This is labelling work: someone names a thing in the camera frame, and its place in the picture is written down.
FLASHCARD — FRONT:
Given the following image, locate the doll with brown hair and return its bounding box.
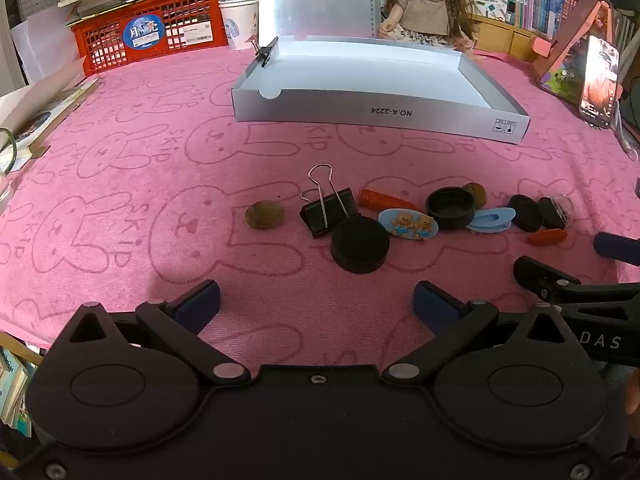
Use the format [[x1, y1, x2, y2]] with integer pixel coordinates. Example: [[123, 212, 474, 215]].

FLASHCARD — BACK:
[[377, 0, 486, 53]]

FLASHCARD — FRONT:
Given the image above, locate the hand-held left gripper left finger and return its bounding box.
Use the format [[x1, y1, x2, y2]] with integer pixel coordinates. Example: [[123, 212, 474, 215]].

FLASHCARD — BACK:
[[65, 280, 251, 386]]

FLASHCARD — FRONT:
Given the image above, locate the white paper sheet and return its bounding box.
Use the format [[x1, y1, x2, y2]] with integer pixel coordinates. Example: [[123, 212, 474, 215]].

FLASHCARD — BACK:
[[10, 12, 88, 86]]

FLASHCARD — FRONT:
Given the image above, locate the brown nut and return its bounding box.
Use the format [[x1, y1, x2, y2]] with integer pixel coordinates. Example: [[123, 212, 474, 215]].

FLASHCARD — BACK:
[[462, 182, 488, 209], [245, 201, 286, 231]]

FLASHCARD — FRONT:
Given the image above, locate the silver cardboard box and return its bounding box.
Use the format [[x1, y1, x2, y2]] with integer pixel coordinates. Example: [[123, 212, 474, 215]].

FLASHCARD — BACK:
[[231, 35, 531, 147]]

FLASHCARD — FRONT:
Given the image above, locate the red plastic basket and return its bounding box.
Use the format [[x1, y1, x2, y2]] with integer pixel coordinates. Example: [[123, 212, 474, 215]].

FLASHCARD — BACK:
[[70, 0, 226, 77]]

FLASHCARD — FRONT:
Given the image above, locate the large black binder clip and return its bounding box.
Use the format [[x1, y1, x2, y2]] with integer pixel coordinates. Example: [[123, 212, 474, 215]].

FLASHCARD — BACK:
[[300, 164, 361, 238]]

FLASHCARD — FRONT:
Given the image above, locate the pink rabbit-print towel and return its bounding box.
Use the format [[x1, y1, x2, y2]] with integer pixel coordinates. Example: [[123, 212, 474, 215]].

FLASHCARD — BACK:
[[0, 45, 640, 361]]

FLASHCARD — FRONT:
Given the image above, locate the translucent clipboard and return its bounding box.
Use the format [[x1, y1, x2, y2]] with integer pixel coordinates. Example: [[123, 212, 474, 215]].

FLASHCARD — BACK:
[[257, 0, 377, 41]]

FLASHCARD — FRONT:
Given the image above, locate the wooden desk organizer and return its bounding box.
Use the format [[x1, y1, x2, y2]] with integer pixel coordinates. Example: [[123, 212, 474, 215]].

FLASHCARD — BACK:
[[472, 12, 551, 63]]

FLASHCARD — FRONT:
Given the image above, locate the small black binder clip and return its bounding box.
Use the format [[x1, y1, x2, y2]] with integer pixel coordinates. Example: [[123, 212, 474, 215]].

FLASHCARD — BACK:
[[252, 37, 278, 68]]

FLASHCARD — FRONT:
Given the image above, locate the large black round lid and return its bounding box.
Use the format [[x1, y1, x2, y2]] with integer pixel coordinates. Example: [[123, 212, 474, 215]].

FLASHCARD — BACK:
[[331, 216, 391, 274]]

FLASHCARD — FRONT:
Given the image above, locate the white cable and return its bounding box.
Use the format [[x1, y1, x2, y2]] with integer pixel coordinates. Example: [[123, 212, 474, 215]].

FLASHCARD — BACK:
[[612, 100, 640, 161]]

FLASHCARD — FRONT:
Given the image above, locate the smartphone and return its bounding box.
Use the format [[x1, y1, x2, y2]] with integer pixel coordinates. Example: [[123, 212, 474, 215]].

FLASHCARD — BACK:
[[579, 34, 621, 128]]

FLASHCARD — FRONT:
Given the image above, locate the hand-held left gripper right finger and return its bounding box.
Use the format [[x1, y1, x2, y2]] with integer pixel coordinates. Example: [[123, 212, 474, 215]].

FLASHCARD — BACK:
[[381, 281, 576, 386]]

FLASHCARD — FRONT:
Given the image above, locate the small black round cap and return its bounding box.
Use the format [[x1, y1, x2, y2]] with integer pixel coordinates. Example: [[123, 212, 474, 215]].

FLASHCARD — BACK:
[[507, 194, 545, 233]]

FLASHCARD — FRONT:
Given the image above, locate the black hollow round cap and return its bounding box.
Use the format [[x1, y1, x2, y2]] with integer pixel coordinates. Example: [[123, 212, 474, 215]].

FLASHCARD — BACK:
[[426, 186, 476, 231]]

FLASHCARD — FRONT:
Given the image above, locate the stack of thin booklets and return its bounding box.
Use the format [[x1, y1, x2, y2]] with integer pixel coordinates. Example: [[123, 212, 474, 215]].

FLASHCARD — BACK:
[[0, 332, 43, 441]]

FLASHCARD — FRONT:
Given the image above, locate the open booklet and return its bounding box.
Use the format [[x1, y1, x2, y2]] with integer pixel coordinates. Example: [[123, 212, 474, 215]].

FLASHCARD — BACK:
[[0, 77, 103, 171]]

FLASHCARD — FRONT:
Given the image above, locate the pink cardboard stand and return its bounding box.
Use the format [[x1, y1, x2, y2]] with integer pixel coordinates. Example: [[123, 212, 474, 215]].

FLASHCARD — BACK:
[[532, 0, 623, 101]]

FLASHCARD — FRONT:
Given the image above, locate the light blue hair clip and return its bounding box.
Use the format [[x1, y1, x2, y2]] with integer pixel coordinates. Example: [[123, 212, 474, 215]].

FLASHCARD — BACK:
[[466, 206, 517, 234]]

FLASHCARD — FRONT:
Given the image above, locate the blue bear hair clip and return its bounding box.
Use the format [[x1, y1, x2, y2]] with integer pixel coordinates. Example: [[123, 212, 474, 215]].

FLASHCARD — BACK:
[[377, 208, 441, 239]]

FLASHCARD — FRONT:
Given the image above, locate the clear dome capsule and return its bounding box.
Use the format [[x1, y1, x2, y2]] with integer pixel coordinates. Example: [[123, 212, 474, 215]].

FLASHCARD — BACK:
[[537, 194, 576, 231]]

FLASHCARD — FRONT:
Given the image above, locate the white paper cup blue print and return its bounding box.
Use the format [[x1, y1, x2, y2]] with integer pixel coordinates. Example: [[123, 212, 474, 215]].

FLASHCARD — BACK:
[[218, 0, 259, 52]]

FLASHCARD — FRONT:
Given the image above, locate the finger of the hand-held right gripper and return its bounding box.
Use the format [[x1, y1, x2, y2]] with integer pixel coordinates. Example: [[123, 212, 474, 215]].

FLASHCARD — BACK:
[[594, 231, 640, 265], [514, 256, 640, 307]]

